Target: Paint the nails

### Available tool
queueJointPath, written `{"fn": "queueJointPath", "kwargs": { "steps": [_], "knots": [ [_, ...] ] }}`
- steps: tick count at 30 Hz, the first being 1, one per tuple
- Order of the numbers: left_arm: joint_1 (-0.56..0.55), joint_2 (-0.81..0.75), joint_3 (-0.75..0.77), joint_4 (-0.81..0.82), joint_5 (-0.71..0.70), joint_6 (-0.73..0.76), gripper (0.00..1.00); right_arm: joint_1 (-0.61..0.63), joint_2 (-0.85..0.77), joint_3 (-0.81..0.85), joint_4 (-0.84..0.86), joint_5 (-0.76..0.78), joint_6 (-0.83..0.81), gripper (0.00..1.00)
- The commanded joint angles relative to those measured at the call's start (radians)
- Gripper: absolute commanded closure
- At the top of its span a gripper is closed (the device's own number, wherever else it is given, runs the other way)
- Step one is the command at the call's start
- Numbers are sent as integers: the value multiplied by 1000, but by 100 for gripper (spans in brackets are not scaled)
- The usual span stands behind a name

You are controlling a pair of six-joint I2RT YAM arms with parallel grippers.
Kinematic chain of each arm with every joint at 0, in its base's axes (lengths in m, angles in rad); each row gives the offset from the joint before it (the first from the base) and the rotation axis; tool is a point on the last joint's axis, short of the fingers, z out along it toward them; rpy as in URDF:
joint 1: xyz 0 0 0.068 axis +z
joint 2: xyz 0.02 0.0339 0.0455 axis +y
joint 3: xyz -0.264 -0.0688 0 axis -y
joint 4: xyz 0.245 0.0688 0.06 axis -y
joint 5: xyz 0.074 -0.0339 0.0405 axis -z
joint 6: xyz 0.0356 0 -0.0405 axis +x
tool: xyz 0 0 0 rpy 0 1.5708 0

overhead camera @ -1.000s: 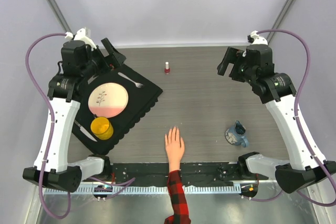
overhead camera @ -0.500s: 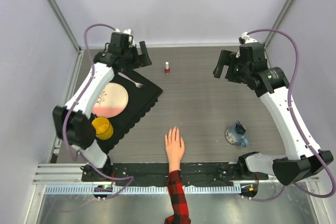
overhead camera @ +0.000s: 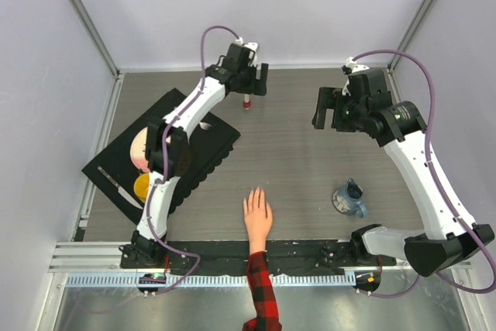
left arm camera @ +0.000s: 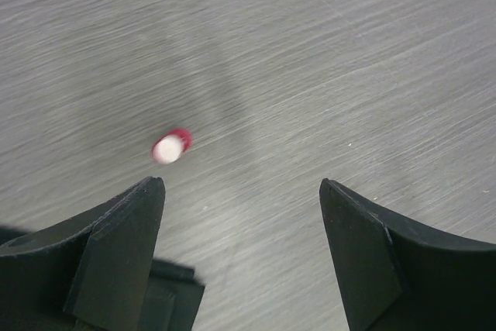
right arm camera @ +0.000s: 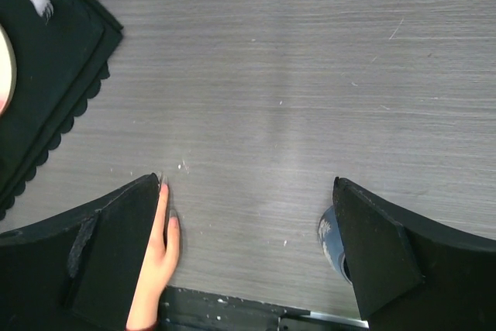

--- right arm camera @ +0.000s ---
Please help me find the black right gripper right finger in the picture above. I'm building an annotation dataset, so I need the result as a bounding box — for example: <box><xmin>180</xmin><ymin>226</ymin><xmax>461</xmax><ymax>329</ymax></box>
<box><xmin>332</xmin><ymin>178</ymin><xmax>495</xmax><ymax>330</ymax></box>

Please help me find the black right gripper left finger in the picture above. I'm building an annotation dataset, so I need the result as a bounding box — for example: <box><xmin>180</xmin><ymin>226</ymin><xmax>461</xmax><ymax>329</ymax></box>
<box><xmin>1</xmin><ymin>174</ymin><xmax>160</xmax><ymax>330</ymax></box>

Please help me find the mannequin hand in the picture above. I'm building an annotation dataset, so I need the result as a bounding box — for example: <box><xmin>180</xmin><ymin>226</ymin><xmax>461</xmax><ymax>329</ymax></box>
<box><xmin>126</xmin><ymin>180</ymin><xmax>181</xmax><ymax>330</ymax></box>

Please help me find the blue ceramic mug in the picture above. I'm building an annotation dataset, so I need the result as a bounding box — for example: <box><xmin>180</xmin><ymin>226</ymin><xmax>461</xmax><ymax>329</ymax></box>
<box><xmin>317</xmin><ymin>205</ymin><xmax>352</xmax><ymax>285</ymax></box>

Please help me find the black scalloped placemat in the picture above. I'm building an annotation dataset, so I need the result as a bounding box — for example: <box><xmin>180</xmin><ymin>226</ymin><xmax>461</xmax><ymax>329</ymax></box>
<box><xmin>1</xmin><ymin>0</ymin><xmax>122</xmax><ymax>212</ymax></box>

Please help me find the pink and cream plate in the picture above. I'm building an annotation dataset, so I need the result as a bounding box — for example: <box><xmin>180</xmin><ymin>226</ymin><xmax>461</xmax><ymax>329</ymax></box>
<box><xmin>0</xmin><ymin>26</ymin><xmax>17</xmax><ymax>115</ymax></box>

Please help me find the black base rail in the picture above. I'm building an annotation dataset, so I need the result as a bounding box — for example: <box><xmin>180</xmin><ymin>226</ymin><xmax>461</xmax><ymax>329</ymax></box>
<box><xmin>157</xmin><ymin>287</ymin><xmax>369</xmax><ymax>330</ymax></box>

